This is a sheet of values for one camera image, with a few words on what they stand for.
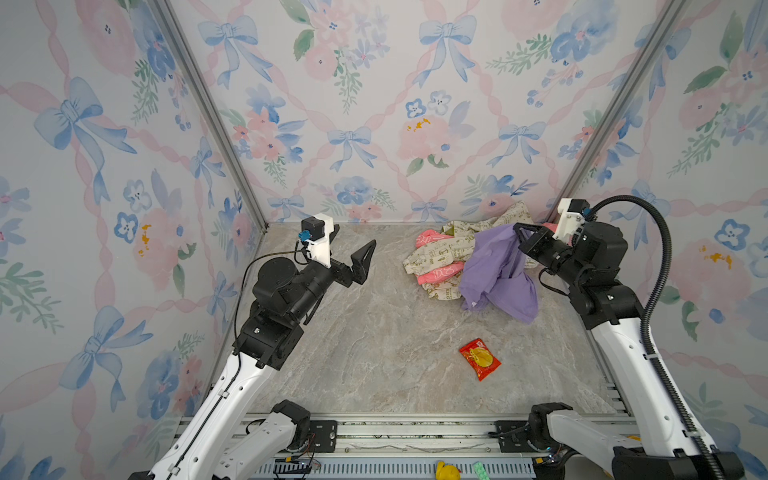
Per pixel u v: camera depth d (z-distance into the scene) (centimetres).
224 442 41
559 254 57
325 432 75
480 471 69
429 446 73
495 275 82
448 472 68
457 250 98
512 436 73
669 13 69
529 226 64
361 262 53
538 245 58
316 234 49
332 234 51
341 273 53
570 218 59
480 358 86
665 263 43
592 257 49
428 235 112
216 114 88
